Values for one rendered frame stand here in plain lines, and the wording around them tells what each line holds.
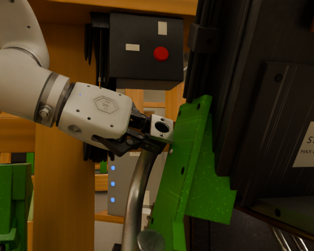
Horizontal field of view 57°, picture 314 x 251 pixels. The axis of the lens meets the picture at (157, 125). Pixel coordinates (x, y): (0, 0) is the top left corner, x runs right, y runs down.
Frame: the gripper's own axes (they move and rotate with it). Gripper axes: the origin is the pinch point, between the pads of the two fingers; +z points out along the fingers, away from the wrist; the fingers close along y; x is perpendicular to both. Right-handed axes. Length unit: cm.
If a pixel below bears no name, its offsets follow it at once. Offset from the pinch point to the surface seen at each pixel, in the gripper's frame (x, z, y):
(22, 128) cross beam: 29.3, -26.3, 19.2
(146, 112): 585, 172, 799
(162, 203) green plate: 2.1, 3.1, -11.2
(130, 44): -2.9, -8.2, 23.5
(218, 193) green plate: -4.8, 8.2, -12.4
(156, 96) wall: 539, 188, 847
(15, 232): 23.1, -16.2, -10.6
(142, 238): 0.4, -0.1, -18.4
